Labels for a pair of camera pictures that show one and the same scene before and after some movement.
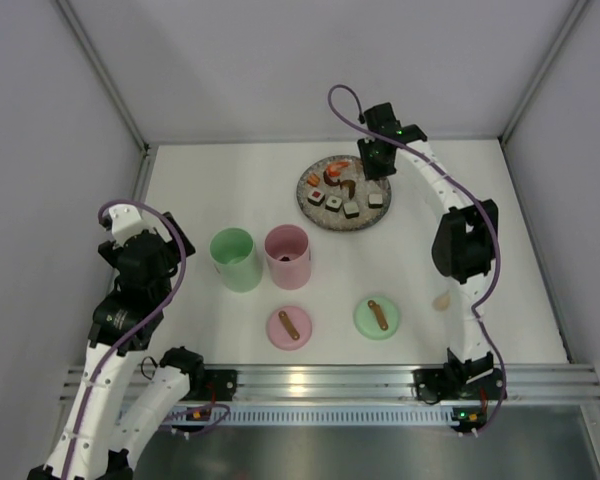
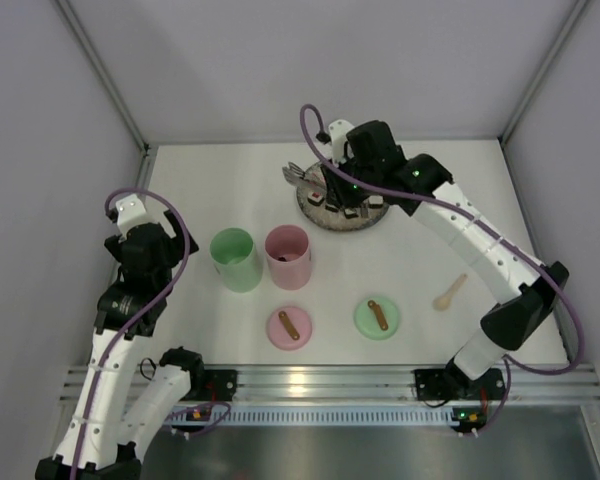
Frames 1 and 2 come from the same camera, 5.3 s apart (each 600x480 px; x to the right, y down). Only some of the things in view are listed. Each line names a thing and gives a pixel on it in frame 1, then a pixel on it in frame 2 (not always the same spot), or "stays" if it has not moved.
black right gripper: x=371 y=172 to x=336 y=191
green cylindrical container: x=233 y=251 stays
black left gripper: x=108 y=250 stays
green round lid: x=377 y=318 stays
